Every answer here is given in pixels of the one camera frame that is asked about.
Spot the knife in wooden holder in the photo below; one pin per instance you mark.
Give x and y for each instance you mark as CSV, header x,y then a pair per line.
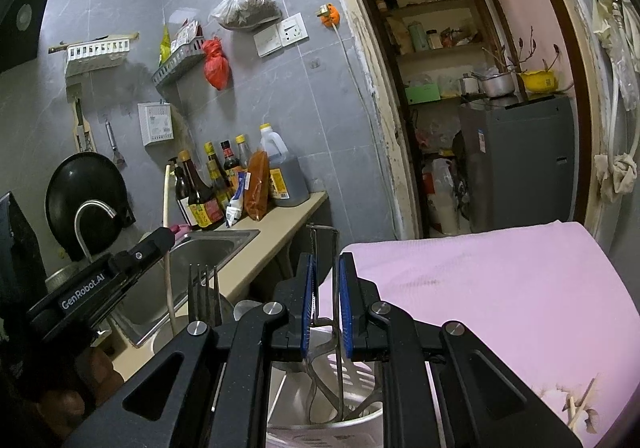
x,y
82,128

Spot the yellow snack packet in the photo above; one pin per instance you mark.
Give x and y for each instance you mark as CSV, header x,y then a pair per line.
x,y
165,45

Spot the yellow basin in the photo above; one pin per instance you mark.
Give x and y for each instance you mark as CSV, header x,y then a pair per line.
x,y
539,80

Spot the white jar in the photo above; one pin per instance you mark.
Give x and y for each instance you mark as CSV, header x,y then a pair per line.
x,y
434,39

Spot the metal pot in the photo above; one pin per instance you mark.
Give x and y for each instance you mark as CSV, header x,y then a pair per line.
x,y
497,84

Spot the person's left forearm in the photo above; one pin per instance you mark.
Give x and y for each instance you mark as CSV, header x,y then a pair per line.
x,y
20,420

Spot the mint green canister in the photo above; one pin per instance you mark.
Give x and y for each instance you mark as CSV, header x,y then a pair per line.
x,y
417,37

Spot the pink cloth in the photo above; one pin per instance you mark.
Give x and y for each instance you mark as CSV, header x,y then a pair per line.
x,y
181,228

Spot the wooden stick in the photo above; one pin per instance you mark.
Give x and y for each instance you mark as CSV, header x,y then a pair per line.
x,y
95,40

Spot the white wall box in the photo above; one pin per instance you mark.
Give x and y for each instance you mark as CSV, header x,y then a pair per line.
x,y
156,123

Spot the green box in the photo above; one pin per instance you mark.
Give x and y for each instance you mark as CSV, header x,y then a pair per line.
x,y
422,93

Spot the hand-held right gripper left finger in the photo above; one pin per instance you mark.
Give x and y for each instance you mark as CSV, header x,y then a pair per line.
x,y
307,308

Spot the cream chopstick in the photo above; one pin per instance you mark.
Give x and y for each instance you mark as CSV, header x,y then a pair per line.
x,y
582,403
574,415
168,198

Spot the black range hood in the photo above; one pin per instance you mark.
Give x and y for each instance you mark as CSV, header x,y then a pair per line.
x,y
25,28

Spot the white blue packet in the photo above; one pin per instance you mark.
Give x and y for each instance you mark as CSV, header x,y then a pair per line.
x,y
236,203

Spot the wooden shelf unit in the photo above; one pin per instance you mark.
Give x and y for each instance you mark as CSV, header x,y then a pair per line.
x,y
430,8

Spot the metal bowl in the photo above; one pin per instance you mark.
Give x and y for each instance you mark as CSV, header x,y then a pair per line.
x,y
62,278

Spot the grey washing machine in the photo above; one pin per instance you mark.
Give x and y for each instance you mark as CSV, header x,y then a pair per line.
x,y
515,163

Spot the person's left hand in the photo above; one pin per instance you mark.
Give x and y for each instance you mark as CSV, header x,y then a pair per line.
x,y
102,378

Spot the knotted cream rag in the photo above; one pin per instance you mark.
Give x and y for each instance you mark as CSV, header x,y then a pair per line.
x,y
617,175

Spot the cream door frame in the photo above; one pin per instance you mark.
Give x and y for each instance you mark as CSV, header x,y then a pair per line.
x,y
370,103

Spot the orange seasoning packet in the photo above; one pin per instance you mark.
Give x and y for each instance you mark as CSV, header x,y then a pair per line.
x,y
257,188

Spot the steel sink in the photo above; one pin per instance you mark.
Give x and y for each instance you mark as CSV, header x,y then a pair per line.
x,y
200,258

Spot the beige kitchen counter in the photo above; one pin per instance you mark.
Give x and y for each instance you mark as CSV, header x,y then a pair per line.
x,y
280,223

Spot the large oil jug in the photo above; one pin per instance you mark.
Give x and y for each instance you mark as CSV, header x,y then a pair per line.
x,y
287,178

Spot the steel fork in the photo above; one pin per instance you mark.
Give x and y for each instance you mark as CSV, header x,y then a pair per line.
x,y
205,303

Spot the cream rubber gloves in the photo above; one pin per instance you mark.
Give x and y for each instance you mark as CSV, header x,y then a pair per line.
x,y
607,13

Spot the black wok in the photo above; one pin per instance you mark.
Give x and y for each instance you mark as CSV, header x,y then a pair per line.
x,y
85,178

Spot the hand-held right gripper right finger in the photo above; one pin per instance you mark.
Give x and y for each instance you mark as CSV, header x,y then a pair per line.
x,y
347,308

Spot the pink floral tablecloth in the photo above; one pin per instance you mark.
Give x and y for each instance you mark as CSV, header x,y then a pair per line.
x,y
500,303

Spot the grey wall shelf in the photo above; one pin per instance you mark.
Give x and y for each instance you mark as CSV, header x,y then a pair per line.
x,y
177,68

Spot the white wall socket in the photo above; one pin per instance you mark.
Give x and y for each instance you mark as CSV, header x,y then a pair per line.
x,y
293,30

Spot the white wall basket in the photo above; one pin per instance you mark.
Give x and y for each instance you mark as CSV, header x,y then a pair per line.
x,y
97,55

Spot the steel faucet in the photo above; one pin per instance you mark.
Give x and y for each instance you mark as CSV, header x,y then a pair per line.
x,y
95,203

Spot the white plastic utensil holder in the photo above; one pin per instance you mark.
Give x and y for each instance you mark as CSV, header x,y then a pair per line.
x,y
300,435

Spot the red snack packet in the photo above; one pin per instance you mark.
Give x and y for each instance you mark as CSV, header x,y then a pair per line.
x,y
187,34

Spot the orange wall plug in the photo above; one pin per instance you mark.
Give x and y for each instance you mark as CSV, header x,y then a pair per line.
x,y
330,14

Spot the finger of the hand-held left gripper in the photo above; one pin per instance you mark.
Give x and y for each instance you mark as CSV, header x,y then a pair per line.
x,y
157,243

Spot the red plastic bag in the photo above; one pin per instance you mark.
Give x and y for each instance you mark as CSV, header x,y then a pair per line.
x,y
216,68

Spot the dry plant twigs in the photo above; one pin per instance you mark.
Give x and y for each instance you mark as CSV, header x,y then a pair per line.
x,y
520,53

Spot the white wall switch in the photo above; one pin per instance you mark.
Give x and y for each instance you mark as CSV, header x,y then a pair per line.
x,y
268,40

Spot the dark wooden door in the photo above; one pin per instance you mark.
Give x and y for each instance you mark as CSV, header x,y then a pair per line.
x,y
395,128

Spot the clear bag of dried goods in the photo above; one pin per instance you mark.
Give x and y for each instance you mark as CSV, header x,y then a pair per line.
x,y
245,8

